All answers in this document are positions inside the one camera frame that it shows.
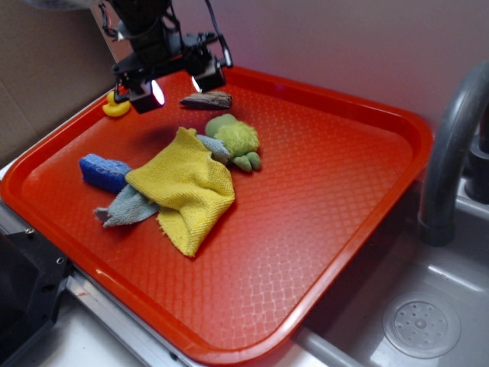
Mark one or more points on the yellow rubber duck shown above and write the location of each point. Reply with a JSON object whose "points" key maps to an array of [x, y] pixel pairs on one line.
{"points": [[115, 109]]}

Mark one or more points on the yellow knit cloth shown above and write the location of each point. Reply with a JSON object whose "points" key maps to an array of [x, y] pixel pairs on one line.
{"points": [[191, 189]]}

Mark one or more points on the red plastic tray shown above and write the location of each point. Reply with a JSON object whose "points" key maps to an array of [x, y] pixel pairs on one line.
{"points": [[333, 166]]}

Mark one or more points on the black metal bracket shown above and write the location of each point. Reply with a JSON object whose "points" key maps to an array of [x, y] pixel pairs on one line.
{"points": [[33, 272]]}

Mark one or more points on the blue sponge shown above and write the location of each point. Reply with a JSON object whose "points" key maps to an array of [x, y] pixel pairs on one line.
{"points": [[106, 174]]}

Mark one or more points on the green plush toy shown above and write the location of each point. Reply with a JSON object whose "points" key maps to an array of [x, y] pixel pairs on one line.
{"points": [[239, 139]]}

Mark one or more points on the grey toy sink basin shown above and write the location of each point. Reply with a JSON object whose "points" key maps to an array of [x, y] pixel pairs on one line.
{"points": [[345, 327]]}

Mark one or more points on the round sink drain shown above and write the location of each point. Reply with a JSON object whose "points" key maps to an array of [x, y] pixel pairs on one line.
{"points": [[421, 326]]}

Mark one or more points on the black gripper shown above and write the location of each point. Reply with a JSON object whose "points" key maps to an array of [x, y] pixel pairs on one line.
{"points": [[159, 51]]}

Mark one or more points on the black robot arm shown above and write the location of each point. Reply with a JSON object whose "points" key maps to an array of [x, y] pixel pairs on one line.
{"points": [[140, 14]]}

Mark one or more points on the cardboard panel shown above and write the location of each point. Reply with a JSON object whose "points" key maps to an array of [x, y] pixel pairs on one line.
{"points": [[53, 64]]}

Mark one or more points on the dark faucet handle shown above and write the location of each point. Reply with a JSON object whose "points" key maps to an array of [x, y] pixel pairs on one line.
{"points": [[476, 186]]}

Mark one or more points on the light blue cloth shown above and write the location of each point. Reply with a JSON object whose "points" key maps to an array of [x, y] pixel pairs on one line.
{"points": [[130, 206]]}

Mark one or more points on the brown wood chip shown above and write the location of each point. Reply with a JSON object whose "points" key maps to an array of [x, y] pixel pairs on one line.
{"points": [[207, 101]]}

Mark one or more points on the grey faucet spout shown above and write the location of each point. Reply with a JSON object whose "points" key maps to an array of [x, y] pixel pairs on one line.
{"points": [[448, 159]]}

